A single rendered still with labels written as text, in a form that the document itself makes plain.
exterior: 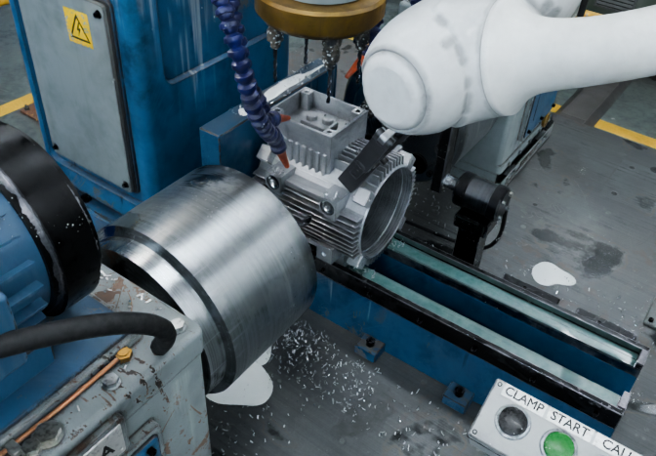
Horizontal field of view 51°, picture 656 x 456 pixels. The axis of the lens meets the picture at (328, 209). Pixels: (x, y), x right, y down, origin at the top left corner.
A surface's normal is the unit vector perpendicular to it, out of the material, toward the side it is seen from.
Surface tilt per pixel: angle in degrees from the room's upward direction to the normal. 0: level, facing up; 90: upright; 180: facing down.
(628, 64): 91
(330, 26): 90
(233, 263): 39
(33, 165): 32
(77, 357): 0
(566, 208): 0
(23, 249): 67
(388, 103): 92
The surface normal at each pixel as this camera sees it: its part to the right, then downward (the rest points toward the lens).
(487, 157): -0.57, 0.49
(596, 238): 0.05, -0.78
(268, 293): 0.77, 0.04
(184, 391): 0.82, 0.39
